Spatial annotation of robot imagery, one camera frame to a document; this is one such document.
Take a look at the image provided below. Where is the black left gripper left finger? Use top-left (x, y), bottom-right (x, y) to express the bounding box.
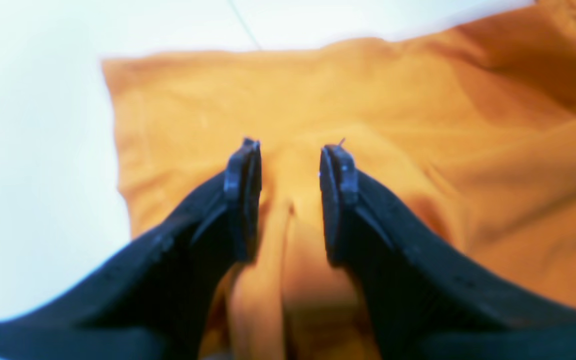
top-left (0, 137), bottom-right (262, 360)

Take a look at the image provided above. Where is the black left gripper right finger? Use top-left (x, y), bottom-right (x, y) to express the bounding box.
top-left (319, 145), bottom-right (576, 360)

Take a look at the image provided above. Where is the orange t-shirt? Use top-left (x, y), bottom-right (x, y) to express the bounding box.
top-left (102, 0), bottom-right (576, 360)

